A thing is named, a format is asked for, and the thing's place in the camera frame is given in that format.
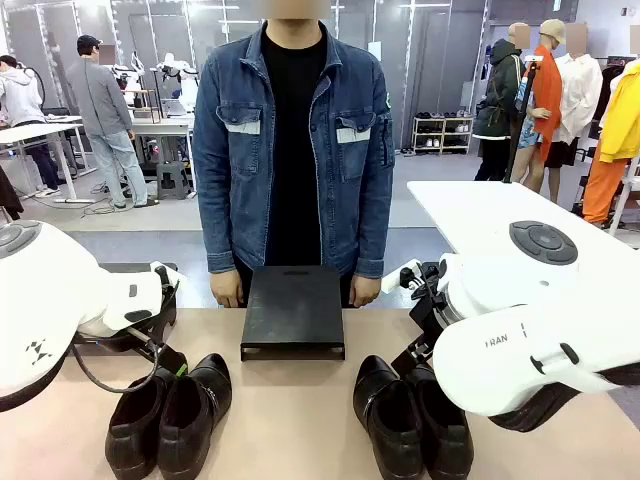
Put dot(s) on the person in denim jacket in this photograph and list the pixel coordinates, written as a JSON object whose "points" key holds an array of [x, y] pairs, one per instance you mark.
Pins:
{"points": [[290, 150]]}

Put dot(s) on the man in grey hoodie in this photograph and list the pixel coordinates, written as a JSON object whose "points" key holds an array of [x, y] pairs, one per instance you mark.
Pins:
{"points": [[20, 95]]}

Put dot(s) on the white desk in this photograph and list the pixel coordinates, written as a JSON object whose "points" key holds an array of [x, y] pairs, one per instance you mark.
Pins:
{"points": [[35, 132]]}

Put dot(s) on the mannequin in orange top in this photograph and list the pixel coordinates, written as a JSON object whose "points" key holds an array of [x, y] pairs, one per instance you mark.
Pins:
{"points": [[545, 95]]}

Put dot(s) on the mannequin in white shirt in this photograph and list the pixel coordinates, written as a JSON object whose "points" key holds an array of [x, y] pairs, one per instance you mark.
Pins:
{"points": [[580, 95]]}

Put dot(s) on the man with black cap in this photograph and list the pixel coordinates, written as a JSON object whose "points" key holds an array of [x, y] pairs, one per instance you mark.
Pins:
{"points": [[97, 100]]}

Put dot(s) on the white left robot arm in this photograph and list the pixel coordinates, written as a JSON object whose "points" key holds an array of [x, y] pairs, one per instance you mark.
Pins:
{"points": [[50, 280]]}

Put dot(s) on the person's right forearm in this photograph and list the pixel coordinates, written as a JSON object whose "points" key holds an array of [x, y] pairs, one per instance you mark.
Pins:
{"points": [[219, 235]]}

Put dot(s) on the person's left hand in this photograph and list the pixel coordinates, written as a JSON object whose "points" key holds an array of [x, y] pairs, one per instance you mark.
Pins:
{"points": [[366, 292]]}

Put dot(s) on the wide black shoe stand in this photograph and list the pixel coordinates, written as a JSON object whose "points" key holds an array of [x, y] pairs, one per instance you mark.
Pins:
{"points": [[292, 310]]}

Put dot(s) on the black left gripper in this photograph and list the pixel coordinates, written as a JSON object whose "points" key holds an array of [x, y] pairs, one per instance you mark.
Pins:
{"points": [[160, 325]]}

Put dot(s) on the person's left forearm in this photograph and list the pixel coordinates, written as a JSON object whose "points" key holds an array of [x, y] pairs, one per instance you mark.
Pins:
{"points": [[372, 240]]}

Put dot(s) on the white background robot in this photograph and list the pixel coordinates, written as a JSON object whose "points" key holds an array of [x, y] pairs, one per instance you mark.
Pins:
{"points": [[182, 82]]}

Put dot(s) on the white lab bench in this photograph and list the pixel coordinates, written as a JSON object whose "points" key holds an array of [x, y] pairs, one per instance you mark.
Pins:
{"points": [[165, 125]]}

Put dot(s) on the white shoe rack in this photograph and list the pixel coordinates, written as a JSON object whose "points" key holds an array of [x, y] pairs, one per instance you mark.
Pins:
{"points": [[442, 132]]}

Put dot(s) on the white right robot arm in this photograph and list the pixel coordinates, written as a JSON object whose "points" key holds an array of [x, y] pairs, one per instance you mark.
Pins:
{"points": [[500, 360]]}

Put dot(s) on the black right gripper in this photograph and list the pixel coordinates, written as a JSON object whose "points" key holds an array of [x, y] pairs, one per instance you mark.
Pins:
{"points": [[431, 305]]}

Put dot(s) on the black leather ankle shoe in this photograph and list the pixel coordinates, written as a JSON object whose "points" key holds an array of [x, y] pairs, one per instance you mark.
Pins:
{"points": [[387, 420], [195, 425], [447, 440], [132, 440]]}

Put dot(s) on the dark hanging garment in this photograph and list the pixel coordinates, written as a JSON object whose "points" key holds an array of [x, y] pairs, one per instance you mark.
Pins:
{"points": [[9, 195]]}

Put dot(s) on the person's right hand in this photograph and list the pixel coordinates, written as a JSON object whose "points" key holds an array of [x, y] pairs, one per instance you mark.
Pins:
{"points": [[227, 292]]}

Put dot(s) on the white side table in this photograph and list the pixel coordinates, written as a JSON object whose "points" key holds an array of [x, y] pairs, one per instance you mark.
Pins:
{"points": [[475, 215]]}

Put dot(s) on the black low platform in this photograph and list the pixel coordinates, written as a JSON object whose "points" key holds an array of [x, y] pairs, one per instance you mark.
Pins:
{"points": [[125, 267]]}

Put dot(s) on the mannequin in yellow jacket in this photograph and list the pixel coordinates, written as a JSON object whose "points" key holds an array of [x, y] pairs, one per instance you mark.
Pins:
{"points": [[620, 130]]}

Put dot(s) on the mannequin in dark jacket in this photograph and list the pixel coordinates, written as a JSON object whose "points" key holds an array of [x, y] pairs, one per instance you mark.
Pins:
{"points": [[497, 95]]}

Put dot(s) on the grey plastic stool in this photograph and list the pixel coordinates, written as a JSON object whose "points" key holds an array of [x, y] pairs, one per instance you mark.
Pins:
{"points": [[174, 180]]}

